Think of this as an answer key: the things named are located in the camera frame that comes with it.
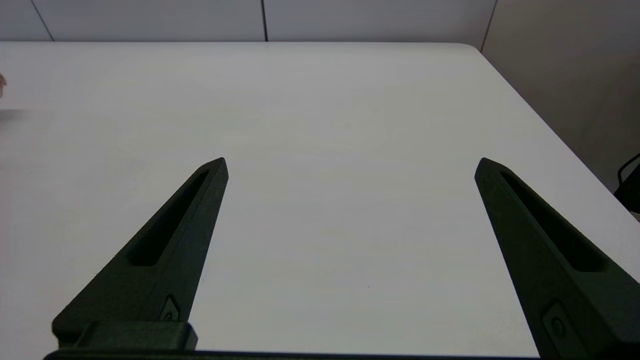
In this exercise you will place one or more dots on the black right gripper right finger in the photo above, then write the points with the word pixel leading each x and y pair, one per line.
pixel 575 300

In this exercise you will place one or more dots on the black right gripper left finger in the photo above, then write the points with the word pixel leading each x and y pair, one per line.
pixel 165 270

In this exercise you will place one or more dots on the long twisted marbled bread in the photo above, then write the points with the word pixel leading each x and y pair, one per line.
pixel 2 86

